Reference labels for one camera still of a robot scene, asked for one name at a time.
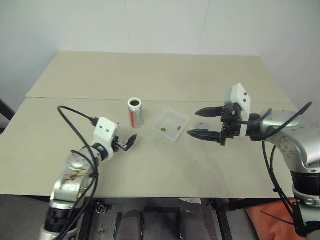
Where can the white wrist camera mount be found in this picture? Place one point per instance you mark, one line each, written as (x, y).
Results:
(105, 130)
(241, 96)

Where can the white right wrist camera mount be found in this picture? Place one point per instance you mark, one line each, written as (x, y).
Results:
(241, 96)

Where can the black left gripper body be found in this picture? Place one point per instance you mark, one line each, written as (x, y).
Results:
(116, 147)

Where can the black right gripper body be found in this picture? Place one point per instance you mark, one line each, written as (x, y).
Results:
(231, 125)

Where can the dark rounded shape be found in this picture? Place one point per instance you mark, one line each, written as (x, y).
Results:
(130, 225)

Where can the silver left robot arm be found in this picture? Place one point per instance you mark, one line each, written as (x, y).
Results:
(72, 175)

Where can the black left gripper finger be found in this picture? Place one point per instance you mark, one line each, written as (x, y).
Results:
(131, 142)

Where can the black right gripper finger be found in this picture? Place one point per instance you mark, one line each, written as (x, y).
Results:
(205, 135)
(210, 112)

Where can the clear plastic tray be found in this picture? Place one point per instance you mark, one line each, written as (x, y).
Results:
(172, 120)

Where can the silver can with red stripe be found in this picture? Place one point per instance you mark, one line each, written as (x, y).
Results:
(136, 117)

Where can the black angled bar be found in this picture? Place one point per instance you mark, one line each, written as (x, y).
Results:
(6, 110)

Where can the orange cloth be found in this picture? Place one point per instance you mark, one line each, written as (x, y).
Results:
(270, 222)

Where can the small brown pill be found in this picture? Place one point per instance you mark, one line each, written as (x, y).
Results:
(179, 128)

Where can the black metal table frame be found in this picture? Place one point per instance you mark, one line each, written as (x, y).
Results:
(222, 220)

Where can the small silver metal bracket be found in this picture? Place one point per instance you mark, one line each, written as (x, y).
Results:
(102, 209)

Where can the small white red packet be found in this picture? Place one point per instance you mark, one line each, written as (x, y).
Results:
(203, 126)

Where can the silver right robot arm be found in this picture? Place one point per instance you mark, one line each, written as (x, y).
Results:
(287, 125)

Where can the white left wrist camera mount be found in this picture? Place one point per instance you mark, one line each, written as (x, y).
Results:
(105, 130)

